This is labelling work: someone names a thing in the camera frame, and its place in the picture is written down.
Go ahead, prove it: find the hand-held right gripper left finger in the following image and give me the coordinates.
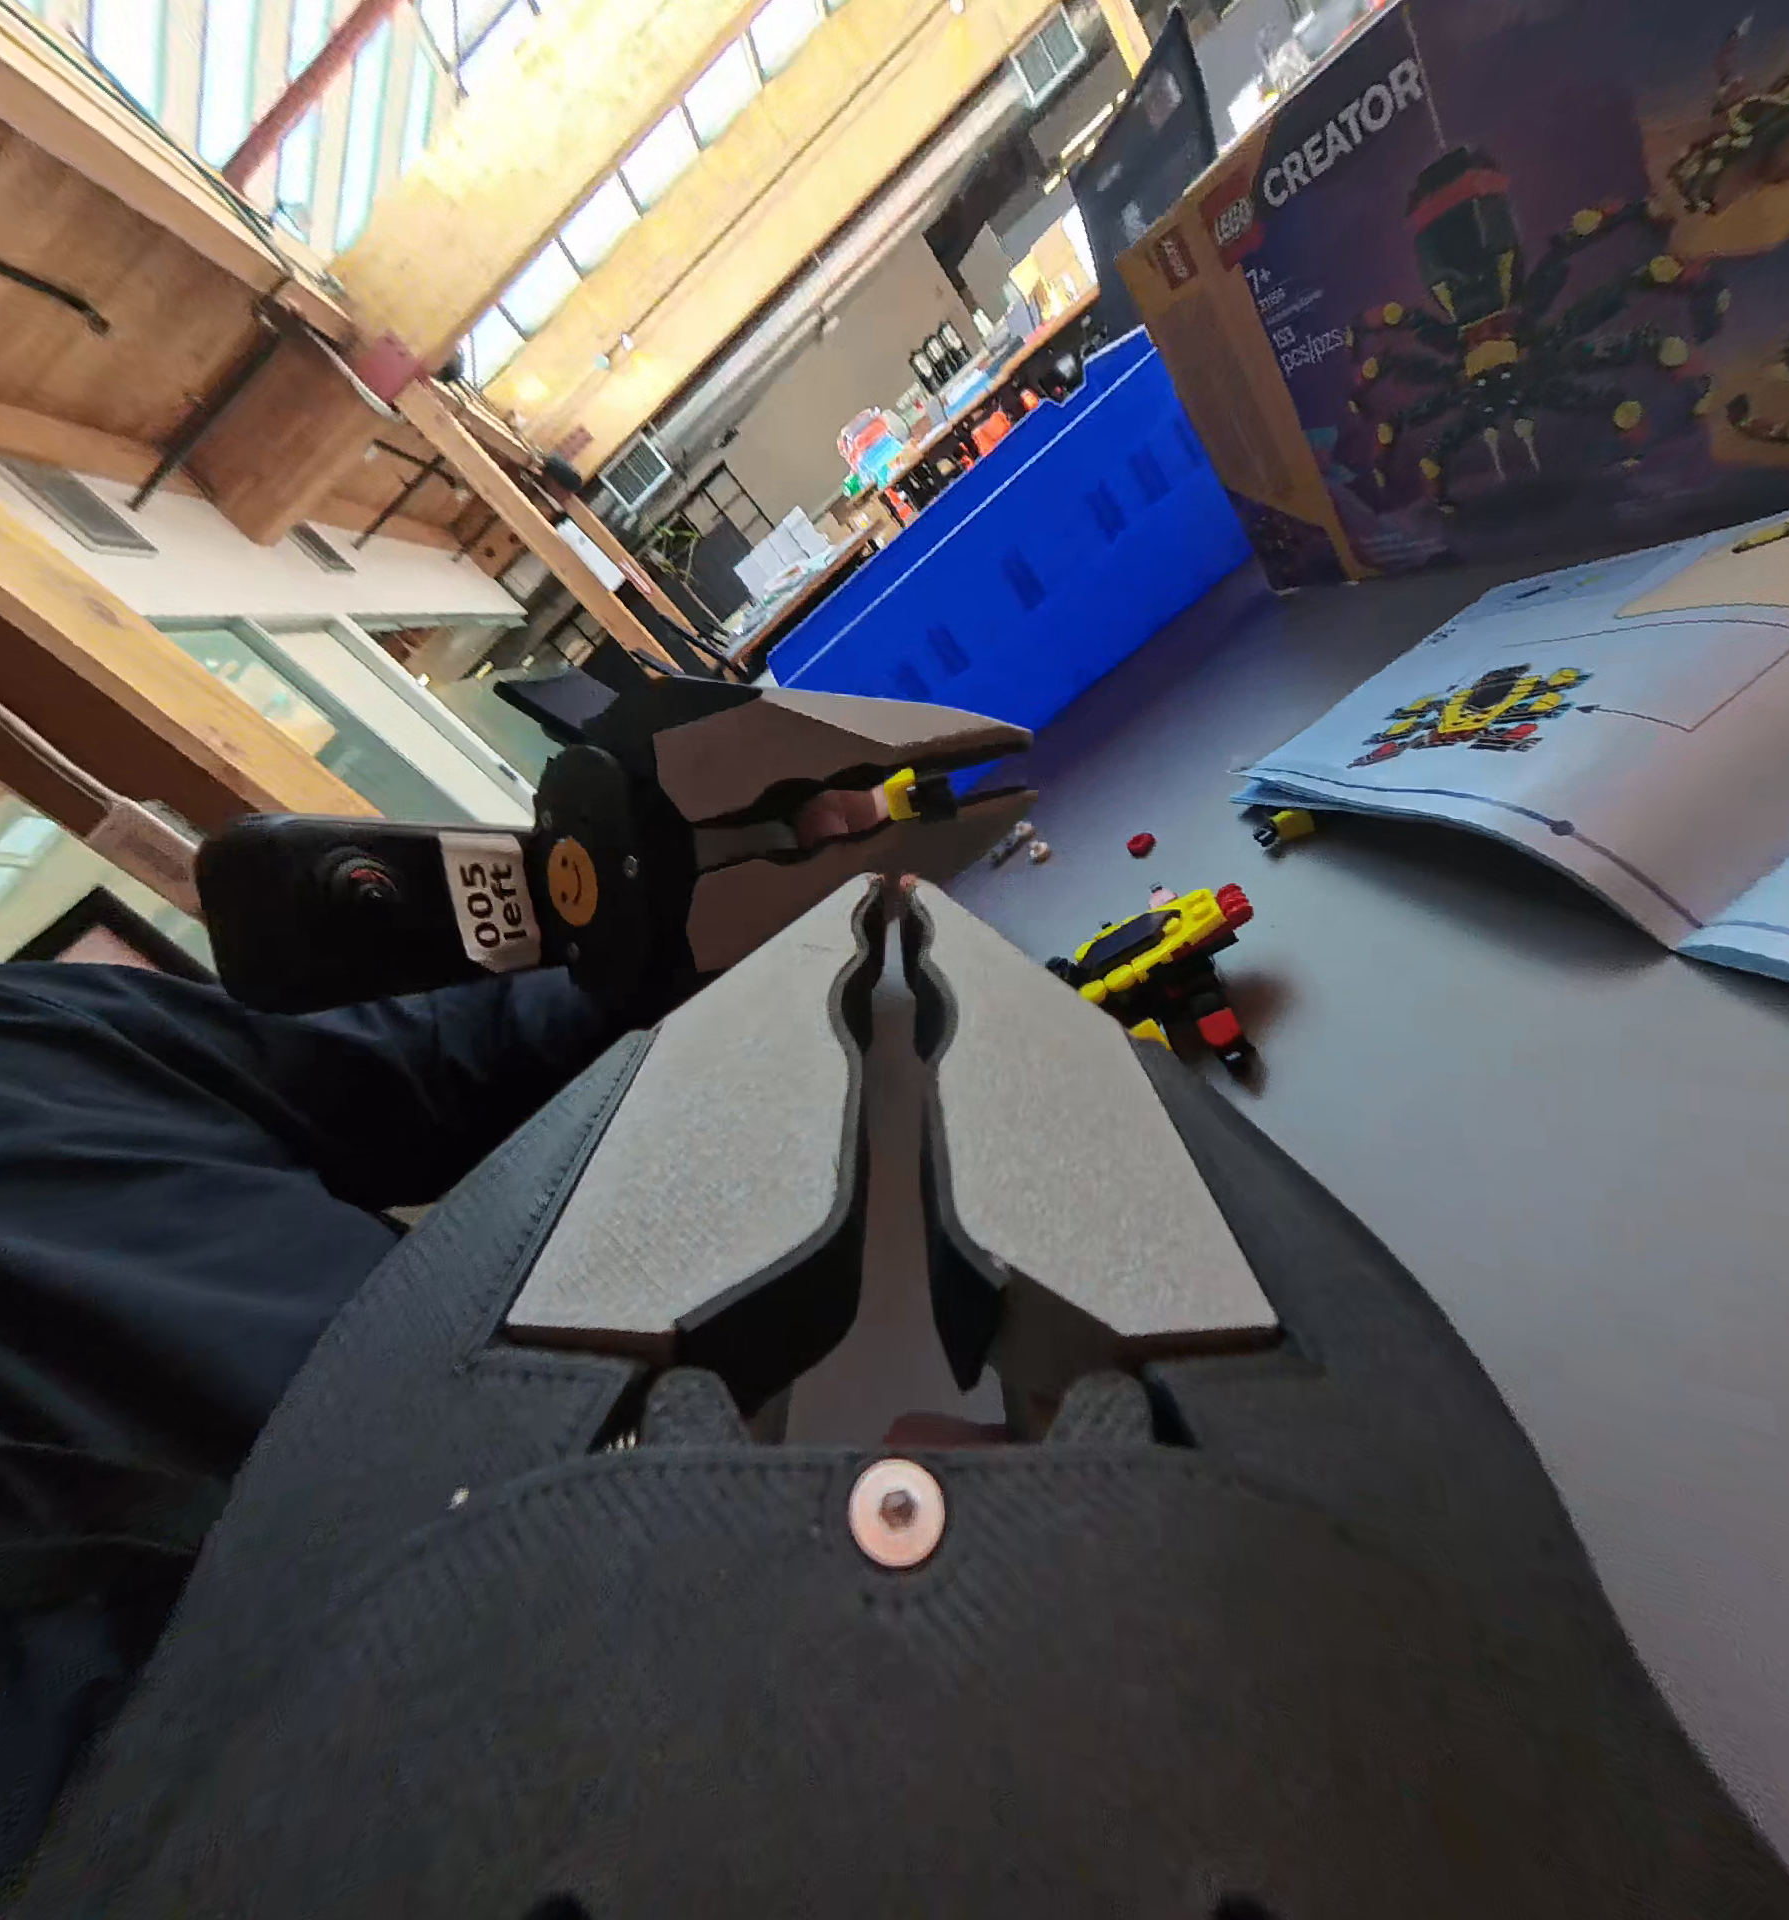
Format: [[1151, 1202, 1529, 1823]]
[[505, 873, 891, 1414]]

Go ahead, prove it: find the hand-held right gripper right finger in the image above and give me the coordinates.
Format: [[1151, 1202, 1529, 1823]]
[[900, 877, 1282, 1444]]

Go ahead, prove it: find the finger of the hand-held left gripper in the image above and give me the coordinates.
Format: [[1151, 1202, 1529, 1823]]
[[681, 821, 1041, 976], [652, 685, 1034, 872]]

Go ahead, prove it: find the yellow black lego spider model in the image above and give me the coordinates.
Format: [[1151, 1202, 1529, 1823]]
[[1047, 881, 1264, 1072]]

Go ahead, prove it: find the person's left forearm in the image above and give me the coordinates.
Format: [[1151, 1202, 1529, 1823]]
[[0, 959, 656, 1245]]

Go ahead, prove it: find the purple lego box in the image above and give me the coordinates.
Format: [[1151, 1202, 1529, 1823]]
[[1116, 0, 1789, 588]]

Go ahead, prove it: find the blue plastic bin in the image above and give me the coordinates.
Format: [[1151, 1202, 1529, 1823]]
[[767, 327, 1260, 797]]

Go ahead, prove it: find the cluttered storage shelf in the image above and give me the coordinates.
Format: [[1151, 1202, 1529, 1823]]
[[830, 292, 1109, 505]]

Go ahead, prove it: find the person's lap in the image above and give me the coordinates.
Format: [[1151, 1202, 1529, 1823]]
[[0, 1215, 401, 1920]]

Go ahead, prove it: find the black monitor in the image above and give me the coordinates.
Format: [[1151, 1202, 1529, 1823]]
[[1070, 6, 1220, 335]]

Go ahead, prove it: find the light blue instruction booklet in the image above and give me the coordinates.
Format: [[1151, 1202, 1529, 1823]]
[[1230, 485, 1789, 999]]

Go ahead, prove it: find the black picture frame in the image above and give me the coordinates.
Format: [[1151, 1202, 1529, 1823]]
[[7, 885, 219, 985]]

